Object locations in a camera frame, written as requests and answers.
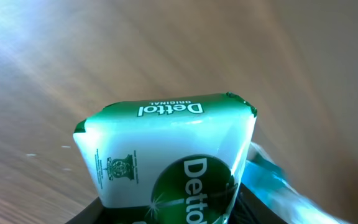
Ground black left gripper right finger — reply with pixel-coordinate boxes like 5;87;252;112
228;183;287;224

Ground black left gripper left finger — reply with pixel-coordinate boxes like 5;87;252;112
65;197;104;224

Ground blue mouthwash bottle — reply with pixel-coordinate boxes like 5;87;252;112
241;142;349;224

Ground green Dettol soap bar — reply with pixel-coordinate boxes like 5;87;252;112
73;92;257;224

